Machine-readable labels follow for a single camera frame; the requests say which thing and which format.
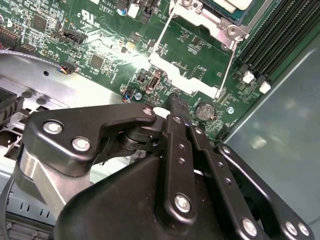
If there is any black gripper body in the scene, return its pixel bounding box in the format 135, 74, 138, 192
53, 157, 282, 240

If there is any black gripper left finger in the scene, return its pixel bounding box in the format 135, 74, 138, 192
13, 92, 201, 227

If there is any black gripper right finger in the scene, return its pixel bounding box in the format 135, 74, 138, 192
187, 124, 316, 240

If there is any metal socket cover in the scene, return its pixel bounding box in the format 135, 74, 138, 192
147, 7, 248, 99

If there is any silver-topped CPU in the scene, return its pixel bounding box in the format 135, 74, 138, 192
203, 0, 253, 27

